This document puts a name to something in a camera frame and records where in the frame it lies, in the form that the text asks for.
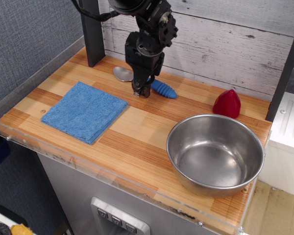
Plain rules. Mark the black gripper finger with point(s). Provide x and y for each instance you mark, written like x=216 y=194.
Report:
x=145 y=90
x=157 y=71

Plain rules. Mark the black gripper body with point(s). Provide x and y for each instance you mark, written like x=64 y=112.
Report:
x=142 y=67

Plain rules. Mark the blue handled metal spoon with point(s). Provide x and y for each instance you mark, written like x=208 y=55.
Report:
x=163 y=89

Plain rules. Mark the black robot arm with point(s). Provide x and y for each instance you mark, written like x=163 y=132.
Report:
x=143 y=48

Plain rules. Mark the folded blue towel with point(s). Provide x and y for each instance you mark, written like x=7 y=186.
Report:
x=84 y=112

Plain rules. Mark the red plastic cone toy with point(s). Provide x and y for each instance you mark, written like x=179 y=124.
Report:
x=228 y=104

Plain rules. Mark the stainless steel bowl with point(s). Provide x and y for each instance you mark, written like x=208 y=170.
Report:
x=214 y=155

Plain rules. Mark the grey toy kitchen cabinet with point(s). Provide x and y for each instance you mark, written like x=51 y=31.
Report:
x=75 y=190

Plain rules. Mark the silver control panel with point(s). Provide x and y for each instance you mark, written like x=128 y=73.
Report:
x=113 y=221

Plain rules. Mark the white metal cabinet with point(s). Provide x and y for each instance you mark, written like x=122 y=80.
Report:
x=278 y=169

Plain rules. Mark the dark grey left post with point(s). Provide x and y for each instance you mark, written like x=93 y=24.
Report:
x=92 y=33

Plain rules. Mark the dark grey post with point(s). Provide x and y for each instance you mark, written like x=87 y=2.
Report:
x=281 y=86
x=92 y=33

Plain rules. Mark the clear acrylic guard rail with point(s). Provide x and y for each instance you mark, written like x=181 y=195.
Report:
x=130 y=156

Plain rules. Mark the dark grey right post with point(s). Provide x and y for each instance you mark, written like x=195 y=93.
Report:
x=281 y=86

